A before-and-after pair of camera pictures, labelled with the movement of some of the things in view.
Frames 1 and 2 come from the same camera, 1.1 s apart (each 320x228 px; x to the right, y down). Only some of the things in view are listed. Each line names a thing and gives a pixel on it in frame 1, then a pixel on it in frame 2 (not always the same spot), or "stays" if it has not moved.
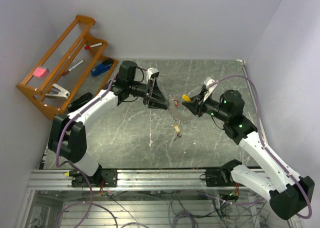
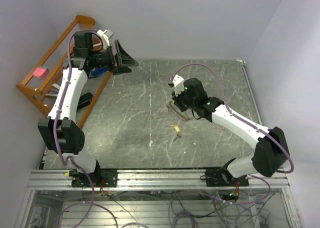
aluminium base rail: (142, 180) stays
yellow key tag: (177, 128) stays
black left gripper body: (149, 92) -> (118, 59)
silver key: (178, 136) stays
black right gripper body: (201, 107) -> (182, 100)
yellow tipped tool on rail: (73, 173) stays
